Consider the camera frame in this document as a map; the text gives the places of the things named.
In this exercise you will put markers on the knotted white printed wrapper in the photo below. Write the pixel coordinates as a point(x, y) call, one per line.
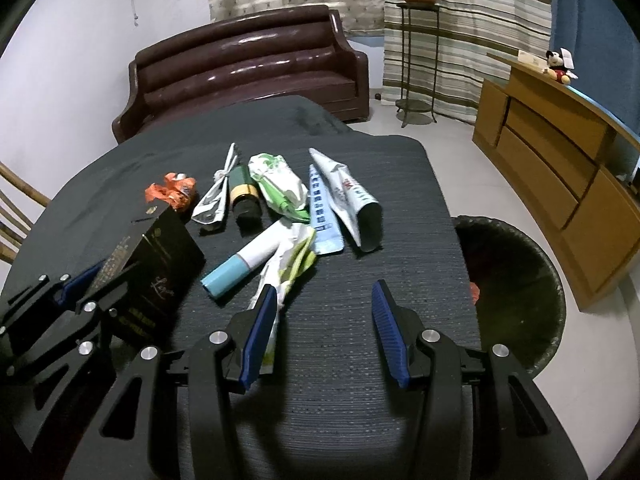
point(212, 205)

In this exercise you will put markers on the white green wrapper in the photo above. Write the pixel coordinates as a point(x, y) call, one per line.
point(295, 255)

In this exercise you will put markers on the dark grey tablecloth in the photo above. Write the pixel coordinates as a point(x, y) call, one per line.
point(350, 240)

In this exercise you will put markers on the trash bin with black bag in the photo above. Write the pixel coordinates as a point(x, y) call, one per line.
point(515, 285)

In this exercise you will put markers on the green yellow carton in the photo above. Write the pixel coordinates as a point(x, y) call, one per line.
point(242, 190)

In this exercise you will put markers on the brown leather sofa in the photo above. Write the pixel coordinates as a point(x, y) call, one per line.
point(240, 60)

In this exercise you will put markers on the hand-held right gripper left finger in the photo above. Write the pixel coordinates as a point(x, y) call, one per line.
point(260, 332)

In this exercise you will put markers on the wooden chair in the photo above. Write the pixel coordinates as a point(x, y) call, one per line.
point(25, 185)

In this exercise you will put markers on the light blue white tube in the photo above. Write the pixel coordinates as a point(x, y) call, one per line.
point(235, 265)

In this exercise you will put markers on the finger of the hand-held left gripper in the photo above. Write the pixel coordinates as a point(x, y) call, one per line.
point(77, 282)
point(95, 310)

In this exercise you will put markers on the wooden cabinet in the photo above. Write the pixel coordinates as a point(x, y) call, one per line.
point(540, 160)

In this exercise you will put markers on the orange crumpled wrapper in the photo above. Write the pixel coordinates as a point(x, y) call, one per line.
point(474, 294)
point(172, 190)

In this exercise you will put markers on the plush mouse toy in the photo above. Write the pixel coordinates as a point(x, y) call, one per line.
point(557, 62)

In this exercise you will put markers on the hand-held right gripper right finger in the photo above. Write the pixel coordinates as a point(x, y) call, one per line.
point(392, 332)

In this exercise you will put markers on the blue curtain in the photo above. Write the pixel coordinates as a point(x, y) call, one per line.
point(590, 10)

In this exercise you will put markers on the striped curtain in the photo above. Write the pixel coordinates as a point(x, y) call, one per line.
point(475, 35)

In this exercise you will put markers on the black cardboard box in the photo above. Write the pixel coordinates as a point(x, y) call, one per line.
point(155, 260)

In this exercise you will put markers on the metal plant stand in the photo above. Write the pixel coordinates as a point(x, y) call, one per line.
point(415, 106)

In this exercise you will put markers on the green white folded packet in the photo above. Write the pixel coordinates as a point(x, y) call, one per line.
point(275, 180)

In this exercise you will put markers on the white printed squeezed tube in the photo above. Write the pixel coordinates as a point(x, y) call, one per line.
point(355, 200)

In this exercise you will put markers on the small cream box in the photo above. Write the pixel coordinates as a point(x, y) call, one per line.
point(530, 60)

